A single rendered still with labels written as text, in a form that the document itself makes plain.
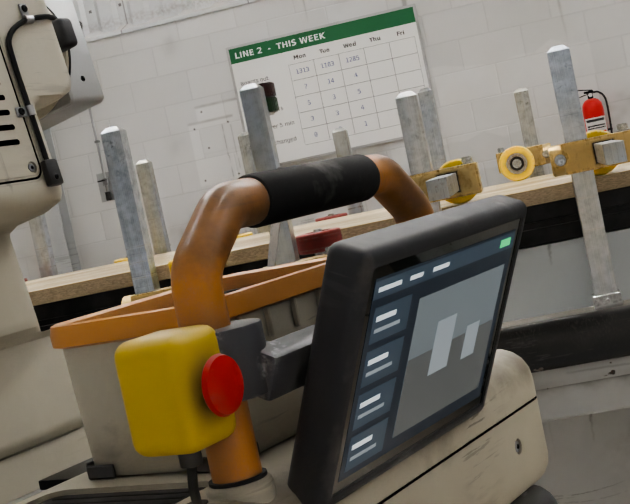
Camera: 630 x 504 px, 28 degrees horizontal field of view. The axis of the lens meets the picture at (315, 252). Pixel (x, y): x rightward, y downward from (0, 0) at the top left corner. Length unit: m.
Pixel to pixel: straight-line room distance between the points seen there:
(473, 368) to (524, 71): 8.28
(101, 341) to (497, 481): 0.35
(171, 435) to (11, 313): 0.44
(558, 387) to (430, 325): 1.26
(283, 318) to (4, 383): 0.33
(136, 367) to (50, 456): 0.45
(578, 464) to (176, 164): 7.44
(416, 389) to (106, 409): 0.22
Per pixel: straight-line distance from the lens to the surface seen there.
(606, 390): 2.10
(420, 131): 2.04
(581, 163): 2.03
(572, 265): 2.26
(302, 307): 0.93
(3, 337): 1.14
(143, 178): 3.28
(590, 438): 2.35
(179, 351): 0.72
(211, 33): 9.52
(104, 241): 9.77
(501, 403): 1.06
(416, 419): 0.88
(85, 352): 0.90
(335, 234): 2.17
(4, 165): 1.10
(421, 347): 0.85
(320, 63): 9.31
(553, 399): 2.10
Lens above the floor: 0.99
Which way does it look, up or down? 3 degrees down
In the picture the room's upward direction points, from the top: 12 degrees counter-clockwise
